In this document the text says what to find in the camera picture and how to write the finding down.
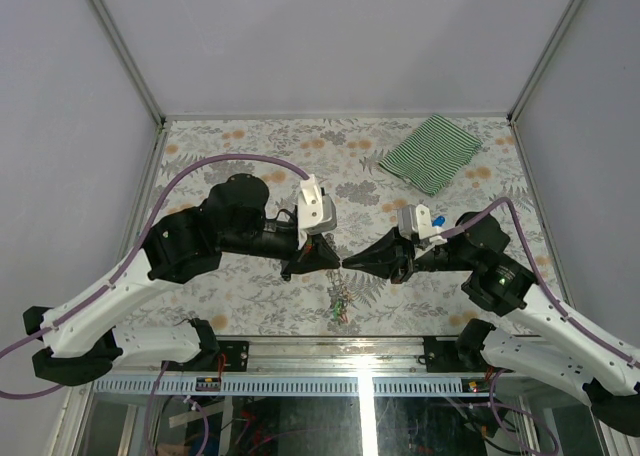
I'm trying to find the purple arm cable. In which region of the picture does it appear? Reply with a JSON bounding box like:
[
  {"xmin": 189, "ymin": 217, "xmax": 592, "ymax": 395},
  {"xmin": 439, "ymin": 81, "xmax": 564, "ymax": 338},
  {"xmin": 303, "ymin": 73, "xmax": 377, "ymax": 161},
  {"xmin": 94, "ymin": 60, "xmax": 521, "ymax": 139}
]
[
  {"xmin": 0, "ymin": 153, "xmax": 311, "ymax": 401},
  {"xmin": 442, "ymin": 198, "xmax": 640, "ymax": 370}
]

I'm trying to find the key with blue tag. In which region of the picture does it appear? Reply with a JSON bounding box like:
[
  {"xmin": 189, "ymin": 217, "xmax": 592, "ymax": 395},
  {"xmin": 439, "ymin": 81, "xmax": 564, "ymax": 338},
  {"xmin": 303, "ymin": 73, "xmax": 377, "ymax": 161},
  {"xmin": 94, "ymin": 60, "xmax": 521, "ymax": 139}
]
[{"xmin": 432, "ymin": 216, "xmax": 446, "ymax": 227}]

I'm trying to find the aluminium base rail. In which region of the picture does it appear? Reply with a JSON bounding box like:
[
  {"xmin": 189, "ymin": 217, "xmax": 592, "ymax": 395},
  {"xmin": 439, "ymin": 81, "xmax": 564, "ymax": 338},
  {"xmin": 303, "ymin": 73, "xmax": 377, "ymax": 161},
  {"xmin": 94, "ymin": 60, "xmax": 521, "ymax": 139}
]
[{"xmin": 114, "ymin": 333, "xmax": 614, "ymax": 395}]

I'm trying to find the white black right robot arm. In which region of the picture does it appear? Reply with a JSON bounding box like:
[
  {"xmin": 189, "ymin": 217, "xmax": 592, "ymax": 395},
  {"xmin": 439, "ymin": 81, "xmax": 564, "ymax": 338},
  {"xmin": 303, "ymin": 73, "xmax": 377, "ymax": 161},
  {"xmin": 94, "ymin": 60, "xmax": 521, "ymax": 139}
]
[{"xmin": 342, "ymin": 205, "xmax": 639, "ymax": 437}]

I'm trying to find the green white striped cloth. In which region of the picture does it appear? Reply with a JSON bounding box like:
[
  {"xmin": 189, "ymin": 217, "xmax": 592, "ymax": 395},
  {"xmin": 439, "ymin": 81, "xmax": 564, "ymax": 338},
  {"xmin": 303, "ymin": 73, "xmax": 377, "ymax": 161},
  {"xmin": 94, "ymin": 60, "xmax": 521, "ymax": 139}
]
[{"xmin": 379, "ymin": 114, "xmax": 482, "ymax": 196}]

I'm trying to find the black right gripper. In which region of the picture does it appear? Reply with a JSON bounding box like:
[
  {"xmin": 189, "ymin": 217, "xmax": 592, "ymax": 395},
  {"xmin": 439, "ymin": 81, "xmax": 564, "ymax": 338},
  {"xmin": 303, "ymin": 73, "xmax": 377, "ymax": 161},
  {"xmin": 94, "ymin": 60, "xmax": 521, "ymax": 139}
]
[{"xmin": 343, "ymin": 224, "xmax": 477, "ymax": 284}]

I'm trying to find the floral tablecloth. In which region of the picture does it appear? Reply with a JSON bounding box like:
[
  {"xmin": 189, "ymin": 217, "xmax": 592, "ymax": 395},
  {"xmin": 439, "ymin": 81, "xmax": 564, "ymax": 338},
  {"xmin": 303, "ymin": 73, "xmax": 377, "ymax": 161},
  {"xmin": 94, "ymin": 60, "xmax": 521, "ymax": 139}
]
[{"xmin": 127, "ymin": 117, "xmax": 558, "ymax": 336}]

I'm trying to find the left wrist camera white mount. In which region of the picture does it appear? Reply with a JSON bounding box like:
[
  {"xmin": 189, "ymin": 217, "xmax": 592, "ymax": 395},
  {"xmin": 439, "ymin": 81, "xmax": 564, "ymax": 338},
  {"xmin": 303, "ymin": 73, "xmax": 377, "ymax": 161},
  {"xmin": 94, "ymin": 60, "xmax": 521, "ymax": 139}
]
[{"xmin": 296, "ymin": 174, "xmax": 337, "ymax": 249}]

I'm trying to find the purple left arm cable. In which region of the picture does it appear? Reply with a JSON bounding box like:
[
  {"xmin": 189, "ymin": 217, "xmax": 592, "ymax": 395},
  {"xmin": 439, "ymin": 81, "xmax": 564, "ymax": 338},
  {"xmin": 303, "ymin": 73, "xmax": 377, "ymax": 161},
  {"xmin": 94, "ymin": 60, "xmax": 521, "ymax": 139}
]
[{"xmin": 0, "ymin": 153, "xmax": 311, "ymax": 401}]

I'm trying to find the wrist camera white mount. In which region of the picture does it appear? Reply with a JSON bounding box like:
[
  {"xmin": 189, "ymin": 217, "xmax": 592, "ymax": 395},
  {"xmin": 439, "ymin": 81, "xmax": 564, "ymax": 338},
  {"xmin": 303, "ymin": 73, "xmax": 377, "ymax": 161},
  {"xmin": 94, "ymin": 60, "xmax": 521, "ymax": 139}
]
[
  {"xmin": 397, "ymin": 204, "xmax": 447, "ymax": 250},
  {"xmin": 296, "ymin": 174, "xmax": 337, "ymax": 249}
]

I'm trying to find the metal key organizer ring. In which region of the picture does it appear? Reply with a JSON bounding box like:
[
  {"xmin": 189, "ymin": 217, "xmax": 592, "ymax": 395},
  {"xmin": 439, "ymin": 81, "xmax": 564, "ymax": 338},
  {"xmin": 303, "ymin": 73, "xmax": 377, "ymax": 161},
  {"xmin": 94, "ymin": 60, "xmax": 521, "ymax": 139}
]
[{"xmin": 324, "ymin": 268, "xmax": 359, "ymax": 323}]

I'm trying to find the green key tag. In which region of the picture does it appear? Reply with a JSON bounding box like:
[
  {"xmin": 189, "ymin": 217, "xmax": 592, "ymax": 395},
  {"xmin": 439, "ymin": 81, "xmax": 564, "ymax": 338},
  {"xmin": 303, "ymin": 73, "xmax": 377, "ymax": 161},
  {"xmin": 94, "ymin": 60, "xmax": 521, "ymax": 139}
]
[{"xmin": 333, "ymin": 301, "xmax": 345, "ymax": 319}]

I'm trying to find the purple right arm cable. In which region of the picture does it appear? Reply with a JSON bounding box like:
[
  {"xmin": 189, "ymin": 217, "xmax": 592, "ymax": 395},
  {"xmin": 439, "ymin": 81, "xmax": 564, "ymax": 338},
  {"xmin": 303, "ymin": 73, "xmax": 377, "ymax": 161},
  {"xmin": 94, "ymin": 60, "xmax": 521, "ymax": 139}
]
[{"xmin": 442, "ymin": 198, "xmax": 640, "ymax": 370}]

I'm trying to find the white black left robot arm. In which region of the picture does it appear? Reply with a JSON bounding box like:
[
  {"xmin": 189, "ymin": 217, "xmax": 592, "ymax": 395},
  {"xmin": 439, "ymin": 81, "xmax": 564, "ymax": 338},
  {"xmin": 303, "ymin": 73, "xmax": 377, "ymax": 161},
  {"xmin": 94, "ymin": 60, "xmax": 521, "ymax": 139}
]
[{"xmin": 23, "ymin": 174, "xmax": 340, "ymax": 386}]

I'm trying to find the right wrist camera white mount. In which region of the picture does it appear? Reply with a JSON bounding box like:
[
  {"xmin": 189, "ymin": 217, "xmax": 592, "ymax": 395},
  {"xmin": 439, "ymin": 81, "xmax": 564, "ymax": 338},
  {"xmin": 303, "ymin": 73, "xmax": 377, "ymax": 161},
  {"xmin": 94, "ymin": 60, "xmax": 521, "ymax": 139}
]
[{"xmin": 397, "ymin": 204, "xmax": 447, "ymax": 250}]

